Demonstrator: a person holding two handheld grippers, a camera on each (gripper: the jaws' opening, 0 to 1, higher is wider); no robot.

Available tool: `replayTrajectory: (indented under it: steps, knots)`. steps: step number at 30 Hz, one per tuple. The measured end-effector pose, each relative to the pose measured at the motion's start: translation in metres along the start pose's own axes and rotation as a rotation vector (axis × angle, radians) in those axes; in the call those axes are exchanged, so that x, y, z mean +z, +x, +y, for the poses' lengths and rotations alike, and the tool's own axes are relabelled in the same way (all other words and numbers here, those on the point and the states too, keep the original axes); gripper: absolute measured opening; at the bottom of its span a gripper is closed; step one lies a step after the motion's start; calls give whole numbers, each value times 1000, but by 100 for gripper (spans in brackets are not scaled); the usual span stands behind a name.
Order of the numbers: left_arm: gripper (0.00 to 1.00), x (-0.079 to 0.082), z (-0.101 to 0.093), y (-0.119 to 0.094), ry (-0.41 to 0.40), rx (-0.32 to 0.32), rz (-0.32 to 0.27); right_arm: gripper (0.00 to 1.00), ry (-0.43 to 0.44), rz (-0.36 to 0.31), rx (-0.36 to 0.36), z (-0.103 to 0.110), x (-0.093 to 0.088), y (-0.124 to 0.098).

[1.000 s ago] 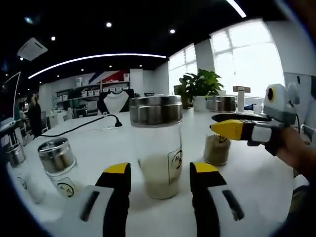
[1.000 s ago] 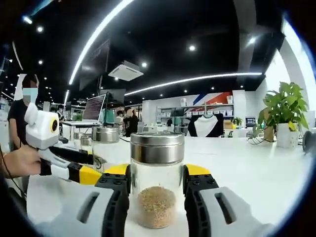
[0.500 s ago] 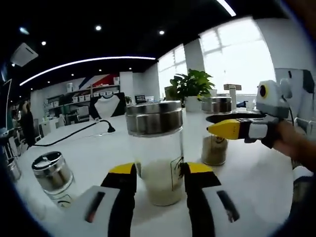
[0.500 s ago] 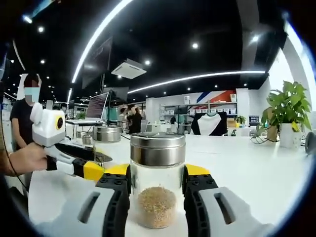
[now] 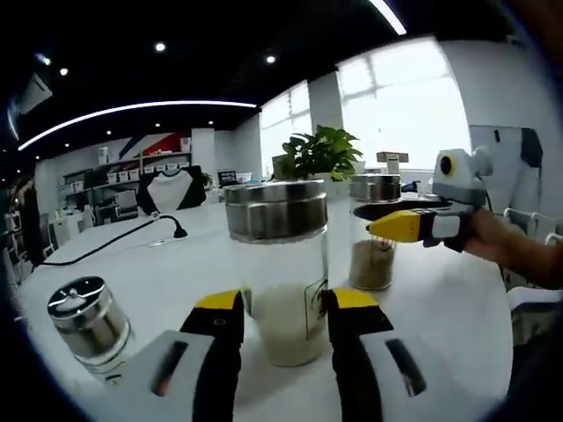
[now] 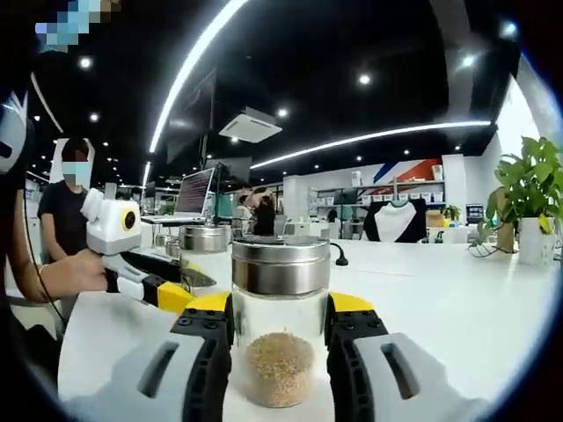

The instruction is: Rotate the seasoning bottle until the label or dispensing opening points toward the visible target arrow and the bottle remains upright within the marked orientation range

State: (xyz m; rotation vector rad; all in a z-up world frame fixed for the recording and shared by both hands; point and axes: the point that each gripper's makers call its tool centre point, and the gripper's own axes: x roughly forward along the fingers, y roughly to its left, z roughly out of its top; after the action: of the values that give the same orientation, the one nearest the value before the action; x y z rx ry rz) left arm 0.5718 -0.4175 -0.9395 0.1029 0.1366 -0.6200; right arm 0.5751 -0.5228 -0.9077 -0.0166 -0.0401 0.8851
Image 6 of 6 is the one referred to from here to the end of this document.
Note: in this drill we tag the long ceiling light strip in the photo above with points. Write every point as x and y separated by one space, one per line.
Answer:
193 57
374 137

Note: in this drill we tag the ceiling air conditioner unit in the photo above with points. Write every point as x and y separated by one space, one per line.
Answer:
250 125

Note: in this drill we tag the silver laptop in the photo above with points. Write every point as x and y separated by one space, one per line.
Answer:
195 191

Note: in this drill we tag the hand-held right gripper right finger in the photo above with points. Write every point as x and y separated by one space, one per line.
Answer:
422 378

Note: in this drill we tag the brown grain seasoning bottle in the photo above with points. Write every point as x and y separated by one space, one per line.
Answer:
279 268

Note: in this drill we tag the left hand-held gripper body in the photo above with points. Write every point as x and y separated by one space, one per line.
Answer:
110 228

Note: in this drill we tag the round ceiling spotlights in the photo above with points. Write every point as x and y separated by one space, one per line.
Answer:
364 79

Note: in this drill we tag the small potted plant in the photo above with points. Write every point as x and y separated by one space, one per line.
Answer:
451 213

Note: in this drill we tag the metal shelving unit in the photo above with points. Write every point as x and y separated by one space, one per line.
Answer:
334 193

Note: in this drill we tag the tall white grain seasoning bottle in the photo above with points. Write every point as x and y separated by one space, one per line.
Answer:
204 239

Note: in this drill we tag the person's dark printed shirt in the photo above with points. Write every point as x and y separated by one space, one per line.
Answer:
13 220

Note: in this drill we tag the large potted green plant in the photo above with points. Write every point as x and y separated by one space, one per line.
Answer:
532 176

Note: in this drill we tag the white standing desk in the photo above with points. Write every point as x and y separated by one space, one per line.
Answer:
176 224

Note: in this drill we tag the shirt-covered office chair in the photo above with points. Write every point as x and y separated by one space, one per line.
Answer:
396 222

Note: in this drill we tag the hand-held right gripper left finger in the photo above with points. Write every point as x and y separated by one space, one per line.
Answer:
132 382

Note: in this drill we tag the row of white storage boxes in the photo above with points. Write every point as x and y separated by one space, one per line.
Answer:
396 198

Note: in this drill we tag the person's left hand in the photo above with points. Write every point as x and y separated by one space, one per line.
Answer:
85 277

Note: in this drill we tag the small desk monitor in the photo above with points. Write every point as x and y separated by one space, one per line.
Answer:
474 213

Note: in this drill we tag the hanging black monitor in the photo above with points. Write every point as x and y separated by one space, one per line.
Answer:
193 118

